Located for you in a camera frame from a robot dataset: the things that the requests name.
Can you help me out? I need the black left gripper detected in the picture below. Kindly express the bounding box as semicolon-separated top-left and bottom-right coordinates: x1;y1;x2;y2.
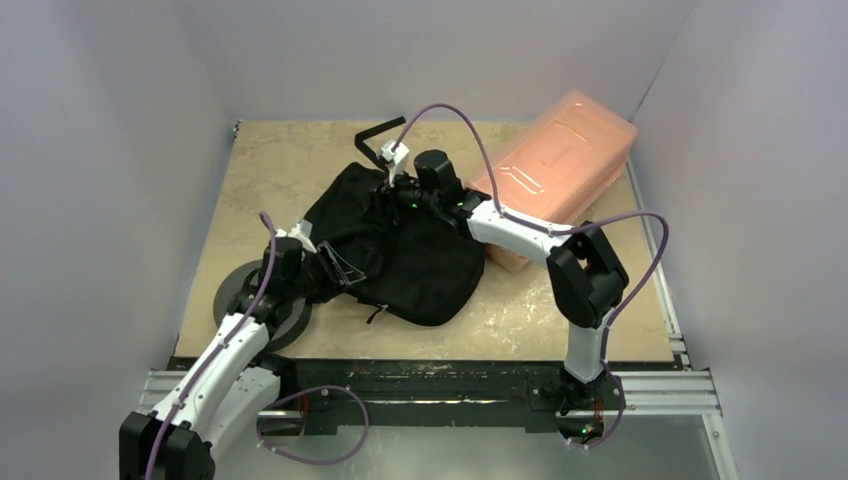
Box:
286;242;364;302

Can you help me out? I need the black student backpack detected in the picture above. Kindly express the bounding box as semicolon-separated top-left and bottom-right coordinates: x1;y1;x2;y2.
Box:
301;116;488;329

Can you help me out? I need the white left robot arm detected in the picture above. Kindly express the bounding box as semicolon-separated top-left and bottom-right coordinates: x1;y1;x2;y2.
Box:
118;233;366;479

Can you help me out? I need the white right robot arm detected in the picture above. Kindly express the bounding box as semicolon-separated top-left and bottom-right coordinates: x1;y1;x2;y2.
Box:
376;144;629;407

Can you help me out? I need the grey foam roll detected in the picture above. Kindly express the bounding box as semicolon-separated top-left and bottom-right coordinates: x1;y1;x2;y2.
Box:
213;260;312;352

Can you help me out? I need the translucent pink plastic storage box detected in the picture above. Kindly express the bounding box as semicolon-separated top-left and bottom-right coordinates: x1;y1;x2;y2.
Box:
463;91;640;276

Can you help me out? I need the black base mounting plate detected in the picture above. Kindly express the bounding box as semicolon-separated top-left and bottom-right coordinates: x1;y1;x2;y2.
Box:
165;357;627;439

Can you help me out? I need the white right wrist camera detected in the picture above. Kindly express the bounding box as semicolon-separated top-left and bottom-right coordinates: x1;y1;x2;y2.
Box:
378;139;410;188

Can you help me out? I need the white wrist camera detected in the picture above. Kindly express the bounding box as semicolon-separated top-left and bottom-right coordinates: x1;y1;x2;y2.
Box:
378;139;410;188
276;219;317;254

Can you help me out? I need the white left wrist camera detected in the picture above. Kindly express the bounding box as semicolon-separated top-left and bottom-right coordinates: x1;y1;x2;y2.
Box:
276;219;317;254

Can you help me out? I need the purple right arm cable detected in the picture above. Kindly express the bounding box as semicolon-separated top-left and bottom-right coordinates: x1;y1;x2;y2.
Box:
390;103;672;452

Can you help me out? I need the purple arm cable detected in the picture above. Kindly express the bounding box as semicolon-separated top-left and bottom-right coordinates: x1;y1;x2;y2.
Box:
390;103;672;452
142;211;371;480

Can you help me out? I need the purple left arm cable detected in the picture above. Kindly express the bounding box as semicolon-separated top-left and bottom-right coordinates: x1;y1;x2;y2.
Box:
142;211;371;480

